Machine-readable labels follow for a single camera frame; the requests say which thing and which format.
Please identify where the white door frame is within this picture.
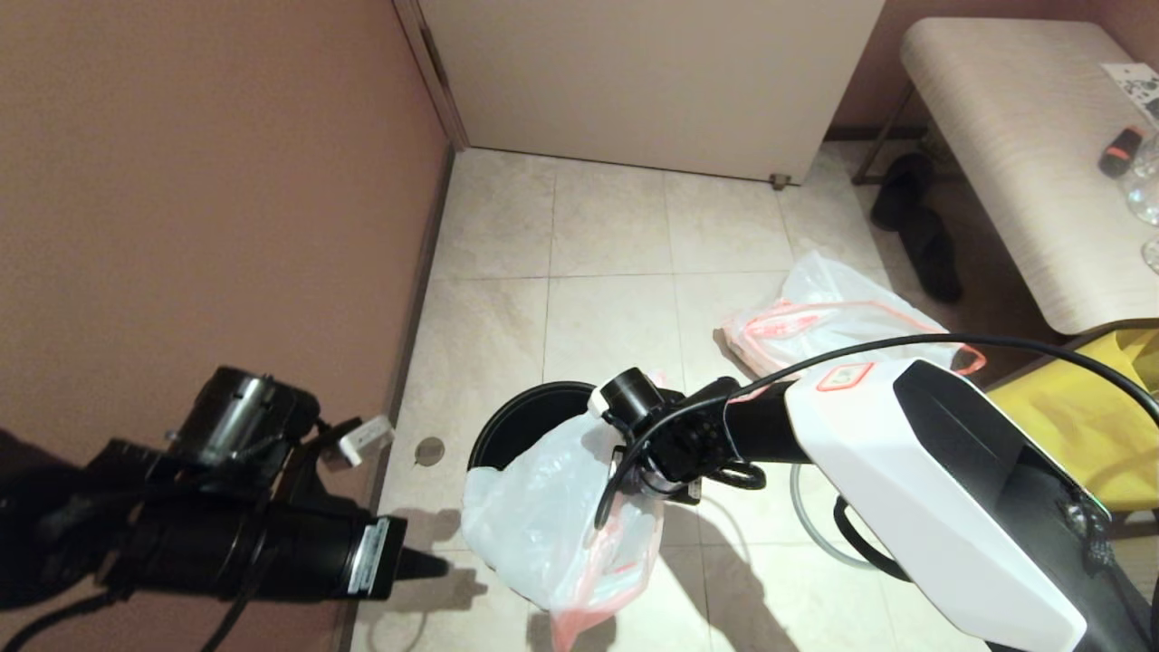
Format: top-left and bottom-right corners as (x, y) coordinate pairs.
(392, 0), (471, 152)

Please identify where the black slipper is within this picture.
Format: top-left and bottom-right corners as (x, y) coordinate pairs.
(904, 208), (963, 303)
(869, 152), (934, 231)

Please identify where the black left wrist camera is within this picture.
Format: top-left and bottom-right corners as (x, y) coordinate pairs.
(349, 514), (408, 602)

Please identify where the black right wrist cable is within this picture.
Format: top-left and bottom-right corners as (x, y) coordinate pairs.
(593, 333), (1159, 531)

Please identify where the thin metal bench leg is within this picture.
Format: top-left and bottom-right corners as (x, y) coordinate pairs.
(851, 83), (915, 186)

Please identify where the black right elbow cable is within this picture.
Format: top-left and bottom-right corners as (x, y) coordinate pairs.
(833, 496), (911, 582)

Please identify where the black round trash bin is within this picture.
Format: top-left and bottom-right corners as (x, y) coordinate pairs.
(466, 381), (603, 472)

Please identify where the grey ribbed cushion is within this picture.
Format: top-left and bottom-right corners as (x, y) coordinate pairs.
(1109, 532), (1159, 599)

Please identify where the white door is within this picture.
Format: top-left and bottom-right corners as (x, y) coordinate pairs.
(417, 0), (886, 185)

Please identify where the small black red object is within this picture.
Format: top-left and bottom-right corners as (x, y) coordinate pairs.
(1098, 127), (1144, 178)

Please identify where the gray bin rim ring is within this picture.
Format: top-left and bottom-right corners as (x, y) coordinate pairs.
(790, 464), (861, 570)

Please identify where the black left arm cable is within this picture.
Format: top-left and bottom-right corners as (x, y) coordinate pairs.
(0, 589), (128, 652)

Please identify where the clear plastic bag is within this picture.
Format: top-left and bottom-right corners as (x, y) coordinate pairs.
(723, 250), (986, 381)

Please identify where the white blue printed card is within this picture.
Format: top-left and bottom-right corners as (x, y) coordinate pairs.
(1100, 61), (1159, 120)

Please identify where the beige wood grain bench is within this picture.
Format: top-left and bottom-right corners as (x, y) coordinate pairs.
(901, 16), (1159, 334)

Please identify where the yellow fabric bag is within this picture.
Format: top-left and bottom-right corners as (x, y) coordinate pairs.
(987, 328), (1159, 513)

